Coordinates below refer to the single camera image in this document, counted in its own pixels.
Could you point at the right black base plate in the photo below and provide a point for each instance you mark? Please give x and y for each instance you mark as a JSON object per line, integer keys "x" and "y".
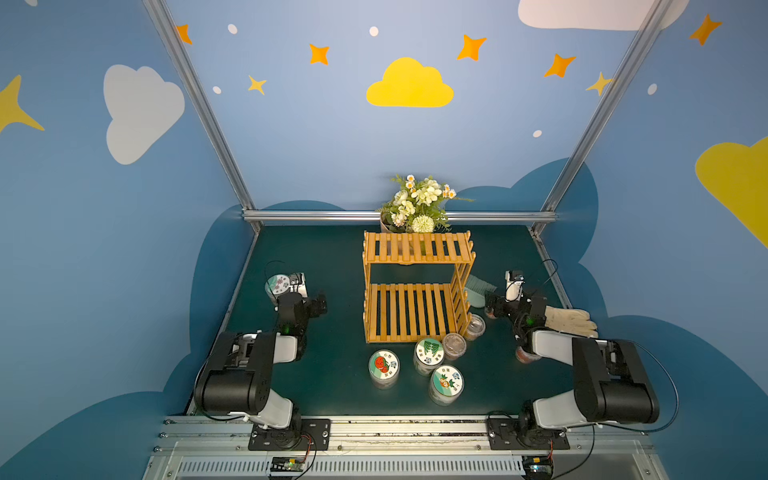
{"x": 506, "y": 433}

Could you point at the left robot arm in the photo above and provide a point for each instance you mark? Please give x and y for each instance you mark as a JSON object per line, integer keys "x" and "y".
{"x": 235, "y": 382}

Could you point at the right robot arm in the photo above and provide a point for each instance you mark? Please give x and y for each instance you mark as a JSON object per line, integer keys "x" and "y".
{"x": 610, "y": 382}

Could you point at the jar with green tree lid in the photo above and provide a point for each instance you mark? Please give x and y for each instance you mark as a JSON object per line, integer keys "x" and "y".
{"x": 428, "y": 355}

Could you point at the jar with strawberry lid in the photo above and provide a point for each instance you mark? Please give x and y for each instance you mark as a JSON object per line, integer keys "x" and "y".
{"x": 384, "y": 368}

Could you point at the clear seed cup near shelf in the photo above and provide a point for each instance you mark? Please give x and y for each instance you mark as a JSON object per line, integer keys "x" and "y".
{"x": 454, "y": 346}

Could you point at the clear seed cup orange base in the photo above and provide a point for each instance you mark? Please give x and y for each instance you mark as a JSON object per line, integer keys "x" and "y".
{"x": 475, "y": 328}

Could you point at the jar with floral lid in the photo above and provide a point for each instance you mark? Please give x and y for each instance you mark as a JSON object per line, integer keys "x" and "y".
{"x": 277, "y": 285}

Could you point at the clear seed cup red base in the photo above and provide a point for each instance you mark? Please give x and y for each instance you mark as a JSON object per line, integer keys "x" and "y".
{"x": 526, "y": 356}

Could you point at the right small circuit board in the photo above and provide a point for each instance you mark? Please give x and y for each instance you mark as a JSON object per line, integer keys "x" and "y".
{"x": 537, "y": 467}

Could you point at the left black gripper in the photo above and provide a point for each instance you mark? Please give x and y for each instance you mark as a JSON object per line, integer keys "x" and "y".
{"x": 310, "y": 305}

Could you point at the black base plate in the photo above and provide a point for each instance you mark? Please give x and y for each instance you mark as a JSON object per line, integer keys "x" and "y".
{"x": 312, "y": 433}
{"x": 506, "y": 433}

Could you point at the aluminium mounting rail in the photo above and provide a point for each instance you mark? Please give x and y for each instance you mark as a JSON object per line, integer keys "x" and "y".
{"x": 395, "y": 447}

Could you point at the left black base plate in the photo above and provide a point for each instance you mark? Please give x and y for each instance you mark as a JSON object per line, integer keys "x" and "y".
{"x": 312, "y": 433}

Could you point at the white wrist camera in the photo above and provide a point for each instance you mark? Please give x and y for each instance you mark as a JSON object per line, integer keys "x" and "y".
{"x": 297, "y": 284}
{"x": 514, "y": 285}

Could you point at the wooden slatted shelf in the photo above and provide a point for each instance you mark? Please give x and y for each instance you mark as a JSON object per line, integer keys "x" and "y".
{"x": 409, "y": 312}

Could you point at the small circuit board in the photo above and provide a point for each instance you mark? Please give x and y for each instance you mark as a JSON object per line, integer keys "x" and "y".
{"x": 537, "y": 467}
{"x": 286, "y": 465}

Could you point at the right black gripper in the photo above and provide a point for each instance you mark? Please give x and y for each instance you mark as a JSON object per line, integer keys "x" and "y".
{"x": 501, "y": 304}

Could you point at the left small circuit board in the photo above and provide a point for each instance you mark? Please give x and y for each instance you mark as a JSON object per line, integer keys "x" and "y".
{"x": 286, "y": 465}

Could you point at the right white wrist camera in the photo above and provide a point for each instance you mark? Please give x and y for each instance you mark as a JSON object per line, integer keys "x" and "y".
{"x": 514, "y": 285}

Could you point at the jar with pineapple lid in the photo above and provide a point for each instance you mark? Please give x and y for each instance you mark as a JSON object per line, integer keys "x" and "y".
{"x": 446, "y": 385}

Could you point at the potted white flower bouquet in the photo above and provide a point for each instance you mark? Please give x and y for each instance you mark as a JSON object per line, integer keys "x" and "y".
{"x": 418, "y": 206}

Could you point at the beige work glove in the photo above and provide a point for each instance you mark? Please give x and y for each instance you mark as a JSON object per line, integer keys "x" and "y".
{"x": 570, "y": 321}

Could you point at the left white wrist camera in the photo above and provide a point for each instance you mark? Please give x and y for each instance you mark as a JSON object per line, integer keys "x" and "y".
{"x": 297, "y": 284}

